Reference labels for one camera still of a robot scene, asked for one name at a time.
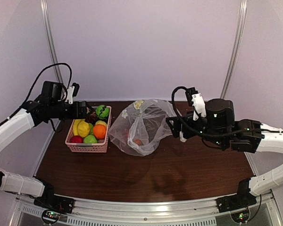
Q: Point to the dark red fruit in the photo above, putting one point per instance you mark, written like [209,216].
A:
[92,118]

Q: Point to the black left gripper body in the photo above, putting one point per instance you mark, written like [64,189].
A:
[57,111]

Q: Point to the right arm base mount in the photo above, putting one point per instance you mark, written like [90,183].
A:
[238,205]

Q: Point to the aluminium corner post right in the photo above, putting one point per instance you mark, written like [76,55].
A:
[236,45]

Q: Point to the green bumpy fruit front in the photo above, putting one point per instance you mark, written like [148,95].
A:
[90,139]

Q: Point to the red orange mango fruit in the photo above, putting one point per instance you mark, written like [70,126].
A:
[137,141]

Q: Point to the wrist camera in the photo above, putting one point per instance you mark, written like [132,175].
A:
[72,92]
[196,100]

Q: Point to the green bumpy fruit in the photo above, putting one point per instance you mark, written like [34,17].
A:
[90,139]
[91,129]

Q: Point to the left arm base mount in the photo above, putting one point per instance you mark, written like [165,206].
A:
[55,208]

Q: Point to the yellow banana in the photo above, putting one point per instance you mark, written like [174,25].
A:
[75,127]

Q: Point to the clear plastic bag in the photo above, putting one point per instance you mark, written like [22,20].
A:
[144,120]

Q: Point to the aluminium corner post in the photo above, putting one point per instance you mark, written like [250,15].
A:
[50,41]
[236,45]

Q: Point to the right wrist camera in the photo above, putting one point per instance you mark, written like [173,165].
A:
[196,100]

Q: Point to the red bumpy fruit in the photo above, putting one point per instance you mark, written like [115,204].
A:
[76,139]

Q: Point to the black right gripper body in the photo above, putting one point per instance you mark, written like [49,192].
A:
[221,141]

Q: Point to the pale yellow bumpy fruit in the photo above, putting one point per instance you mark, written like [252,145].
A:
[101,123]

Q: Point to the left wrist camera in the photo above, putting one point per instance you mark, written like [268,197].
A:
[72,92]

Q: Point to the aluminium corner post left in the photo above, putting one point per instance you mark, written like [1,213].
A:
[50,41]

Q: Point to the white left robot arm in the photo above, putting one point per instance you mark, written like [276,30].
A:
[20,146]

